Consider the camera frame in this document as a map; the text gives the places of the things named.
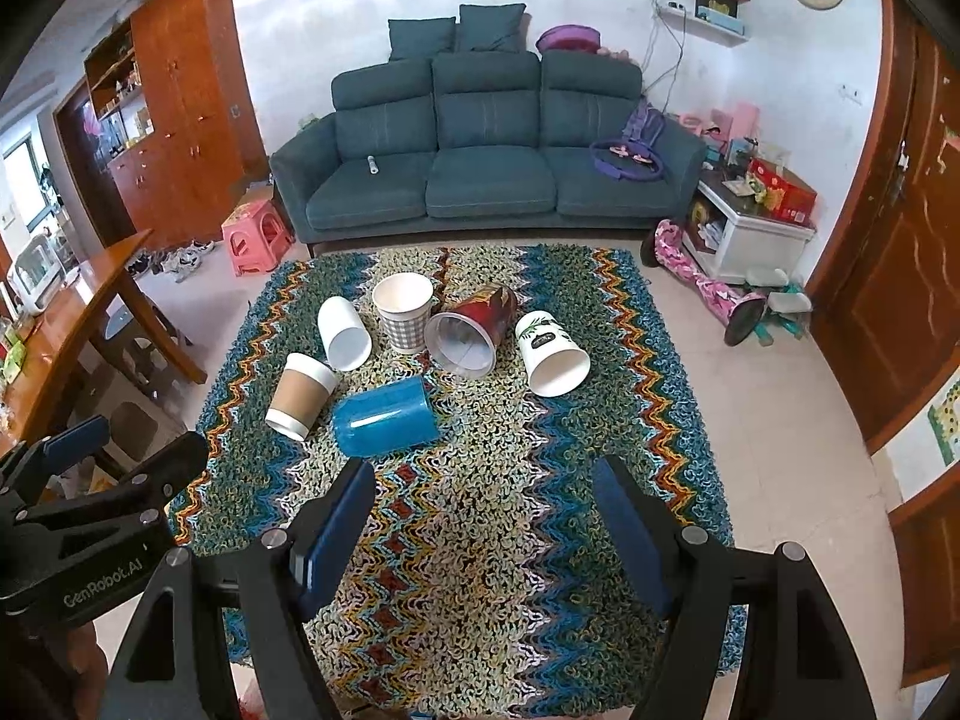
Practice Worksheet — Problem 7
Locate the brown sleeve paper coffee cup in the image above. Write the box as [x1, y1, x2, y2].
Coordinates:
[265, 353, 340, 442]

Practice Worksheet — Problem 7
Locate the plain white paper cup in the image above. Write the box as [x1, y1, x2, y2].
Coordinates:
[317, 296, 373, 372]

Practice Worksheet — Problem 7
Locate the blue plastic cup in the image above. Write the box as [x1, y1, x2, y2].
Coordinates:
[332, 377, 439, 458]

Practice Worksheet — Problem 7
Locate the grey checked paper cup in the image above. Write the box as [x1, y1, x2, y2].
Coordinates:
[373, 273, 434, 355]

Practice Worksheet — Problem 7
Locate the white cup green leaf print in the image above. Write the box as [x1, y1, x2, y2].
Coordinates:
[514, 310, 590, 398]

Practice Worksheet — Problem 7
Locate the red patterned clear cup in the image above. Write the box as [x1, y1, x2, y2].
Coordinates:
[425, 284, 517, 380]

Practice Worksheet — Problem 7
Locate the wooden dining table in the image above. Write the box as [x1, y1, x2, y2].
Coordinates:
[2, 227, 206, 452]

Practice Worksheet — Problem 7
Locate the pink plastic stool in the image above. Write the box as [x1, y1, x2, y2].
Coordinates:
[221, 199, 295, 277]

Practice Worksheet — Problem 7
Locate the brown wooden cabinet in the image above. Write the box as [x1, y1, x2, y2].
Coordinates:
[53, 0, 267, 247]

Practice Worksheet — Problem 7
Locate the brown wooden door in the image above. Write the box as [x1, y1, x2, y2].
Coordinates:
[811, 0, 958, 450]

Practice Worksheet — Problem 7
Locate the colourful zigzag woven rug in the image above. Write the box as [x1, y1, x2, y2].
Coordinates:
[169, 244, 734, 718]

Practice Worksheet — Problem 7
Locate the white side table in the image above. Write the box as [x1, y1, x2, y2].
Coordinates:
[682, 169, 814, 284]

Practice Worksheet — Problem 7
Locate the pink hoverboard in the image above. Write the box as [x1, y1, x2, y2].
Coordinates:
[640, 220, 766, 346]

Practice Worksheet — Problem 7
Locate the teal three-seat sofa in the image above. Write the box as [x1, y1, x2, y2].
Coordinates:
[270, 50, 706, 244]

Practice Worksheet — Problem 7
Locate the left teal cushion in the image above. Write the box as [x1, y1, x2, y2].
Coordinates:
[387, 16, 457, 62]

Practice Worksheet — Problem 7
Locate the teal cushion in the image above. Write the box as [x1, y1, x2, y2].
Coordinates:
[387, 16, 457, 62]
[455, 4, 526, 52]

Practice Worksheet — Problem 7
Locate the right teal cushion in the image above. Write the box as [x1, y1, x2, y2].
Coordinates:
[455, 4, 526, 52]

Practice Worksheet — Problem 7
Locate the purple basket behind sofa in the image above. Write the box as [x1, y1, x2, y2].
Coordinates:
[535, 25, 601, 54]

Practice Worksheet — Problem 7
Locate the purple ring on sofa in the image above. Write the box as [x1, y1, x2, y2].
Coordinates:
[587, 136, 667, 184]

